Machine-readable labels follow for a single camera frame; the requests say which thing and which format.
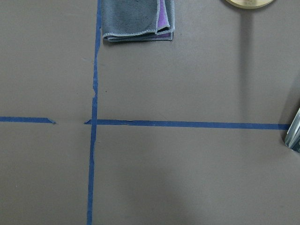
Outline grey folded cloth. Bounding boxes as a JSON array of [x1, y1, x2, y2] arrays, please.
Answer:
[[101, 0, 175, 42]]

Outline metal scoop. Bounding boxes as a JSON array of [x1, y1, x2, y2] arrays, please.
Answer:
[[285, 109, 300, 153]]

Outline wooden mug tree stand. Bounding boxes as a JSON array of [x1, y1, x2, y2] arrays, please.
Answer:
[[225, 0, 274, 9]]

